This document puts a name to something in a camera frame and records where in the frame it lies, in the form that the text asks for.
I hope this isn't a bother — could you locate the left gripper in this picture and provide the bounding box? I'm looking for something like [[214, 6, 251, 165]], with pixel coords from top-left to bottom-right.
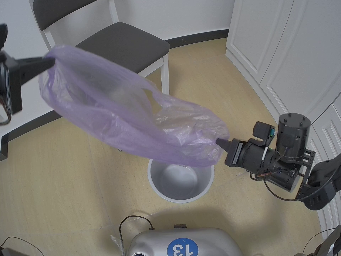
[[0, 51, 23, 114]]

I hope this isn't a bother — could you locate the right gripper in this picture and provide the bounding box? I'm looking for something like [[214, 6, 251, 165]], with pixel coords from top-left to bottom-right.
[[225, 138, 277, 174]]

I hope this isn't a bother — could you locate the purple plastic bag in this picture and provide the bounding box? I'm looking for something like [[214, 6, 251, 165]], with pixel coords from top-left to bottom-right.
[[38, 45, 230, 168]]

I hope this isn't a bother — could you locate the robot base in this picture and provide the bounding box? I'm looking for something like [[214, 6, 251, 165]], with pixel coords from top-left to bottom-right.
[[110, 224, 243, 256]]

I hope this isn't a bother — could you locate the white trash bin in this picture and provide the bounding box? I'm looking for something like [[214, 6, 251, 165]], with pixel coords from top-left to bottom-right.
[[147, 158, 215, 202]]

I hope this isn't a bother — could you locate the white chair grey seat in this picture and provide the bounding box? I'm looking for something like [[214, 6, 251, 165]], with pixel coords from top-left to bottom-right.
[[25, 0, 170, 95]]

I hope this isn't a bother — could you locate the white wardrobe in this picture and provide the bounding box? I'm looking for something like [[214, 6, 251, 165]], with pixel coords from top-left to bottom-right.
[[226, 0, 341, 250]]

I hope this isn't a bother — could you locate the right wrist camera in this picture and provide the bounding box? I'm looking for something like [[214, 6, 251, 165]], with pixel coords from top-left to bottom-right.
[[253, 122, 276, 146]]

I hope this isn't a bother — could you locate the black cable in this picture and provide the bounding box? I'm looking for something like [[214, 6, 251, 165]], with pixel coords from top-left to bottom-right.
[[119, 216, 155, 247]]

